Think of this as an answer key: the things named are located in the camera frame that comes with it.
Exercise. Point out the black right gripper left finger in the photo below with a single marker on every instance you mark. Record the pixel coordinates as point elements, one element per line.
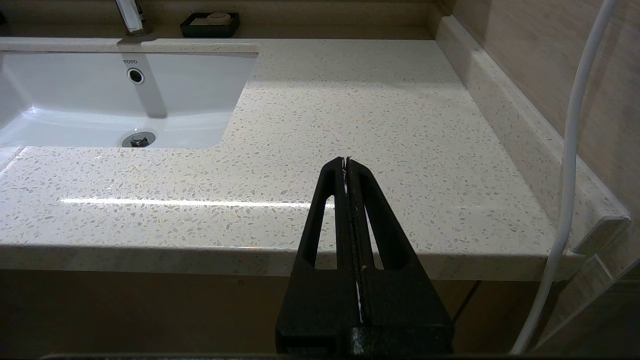
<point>315,310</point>

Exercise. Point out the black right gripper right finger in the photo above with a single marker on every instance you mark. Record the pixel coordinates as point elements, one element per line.
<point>405,310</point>

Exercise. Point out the wooden vanity cabinet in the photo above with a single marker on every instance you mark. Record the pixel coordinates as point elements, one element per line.
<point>150,315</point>

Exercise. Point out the chrome sink drain stopper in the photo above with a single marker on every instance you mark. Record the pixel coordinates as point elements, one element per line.
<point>138,139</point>

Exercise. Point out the black soap dish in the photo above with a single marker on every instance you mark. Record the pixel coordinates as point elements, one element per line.
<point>210,31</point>

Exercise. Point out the beige soap bar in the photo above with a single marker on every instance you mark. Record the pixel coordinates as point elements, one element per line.
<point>218,18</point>

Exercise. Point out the white ceramic sink basin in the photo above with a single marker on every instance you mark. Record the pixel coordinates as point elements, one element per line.
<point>75,100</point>

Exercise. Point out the chrome faucet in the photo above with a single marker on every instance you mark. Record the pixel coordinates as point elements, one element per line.
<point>131,17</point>

